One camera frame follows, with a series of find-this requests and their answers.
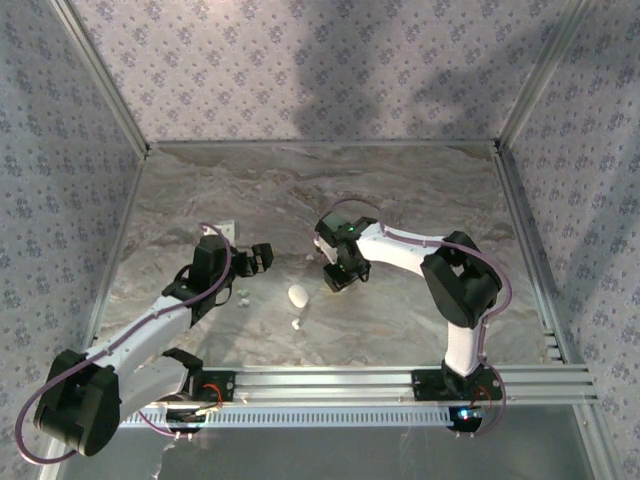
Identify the white slotted cable duct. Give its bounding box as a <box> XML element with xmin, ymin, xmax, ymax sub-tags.
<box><xmin>119</xmin><ymin>405</ymin><xmax>454</xmax><ymax>429</ymax></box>

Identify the wide aluminium frame floor rail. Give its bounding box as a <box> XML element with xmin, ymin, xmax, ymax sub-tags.
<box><xmin>492</xmin><ymin>144</ymin><xmax>574</xmax><ymax>366</ymax></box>

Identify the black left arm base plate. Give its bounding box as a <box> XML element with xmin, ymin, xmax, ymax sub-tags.
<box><xmin>197</xmin><ymin>369</ymin><xmax>237</xmax><ymax>404</ymax></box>

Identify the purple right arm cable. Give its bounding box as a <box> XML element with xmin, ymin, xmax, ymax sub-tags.
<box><xmin>314</xmin><ymin>198</ymin><xmax>510</xmax><ymax>439</ymax></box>

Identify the aluminium frame post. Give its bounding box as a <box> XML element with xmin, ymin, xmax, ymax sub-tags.
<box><xmin>49</xmin><ymin>0</ymin><xmax>152</xmax><ymax>157</ymax></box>
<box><xmin>573</xmin><ymin>403</ymin><xmax>619</xmax><ymax>480</ymax></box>
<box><xmin>37</xmin><ymin>449</ymin><xmax>69</xmax><ymax>480</ymax></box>
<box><xmin>497</xmin><ymin>0</ymin><xmax>591</xmax><ymax>151</ymax></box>

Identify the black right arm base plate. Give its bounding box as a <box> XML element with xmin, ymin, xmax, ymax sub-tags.
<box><xmin>411</xmin><ymin>368</ymin><xmax>505</xmax><ymax>402</ymax></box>

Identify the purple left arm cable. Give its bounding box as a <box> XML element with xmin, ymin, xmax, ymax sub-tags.
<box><xmin>13</xmin><ymin>222</ymin><xmax>236</xmax><ymax>465</ymax></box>

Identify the grey metal panel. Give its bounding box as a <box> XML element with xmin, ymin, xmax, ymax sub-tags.
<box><xmin>54</xmin><ymin>427</ymin><xmax>599</xmax><ymax>480</ymax></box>

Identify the white paper scrap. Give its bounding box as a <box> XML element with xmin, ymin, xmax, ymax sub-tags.
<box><xmin>149</xmin><ymin>442</ymin><xmax>176</xmax><ymax>480</ymax></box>

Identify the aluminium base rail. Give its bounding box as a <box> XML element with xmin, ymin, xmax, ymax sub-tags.
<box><xmin>199</xmin><ymin>366</ymin><xmax>600</xmax><ymax>405</ymax></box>

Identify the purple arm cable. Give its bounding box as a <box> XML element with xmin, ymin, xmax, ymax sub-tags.
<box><xmin>314</xmin><ymin>198</ymin><xmax>510</xmax><ymax>439</ymax></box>
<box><xmin>13</xmin><ymin>222</ymin><xmax>236</xmax><ymax>465</ymax></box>

